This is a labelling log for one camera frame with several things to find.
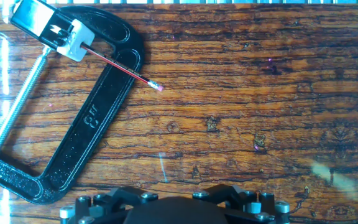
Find white and black pencil sharpener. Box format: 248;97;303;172
10;0;96;63

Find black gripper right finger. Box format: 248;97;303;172
192;183;291;224

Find black C-clamp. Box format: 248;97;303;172
0;4;146;206

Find brown wooden board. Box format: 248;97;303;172
0;3;358;224

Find red and black pencil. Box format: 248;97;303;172
80;42;165;93

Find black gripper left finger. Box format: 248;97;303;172
59;186;160;224

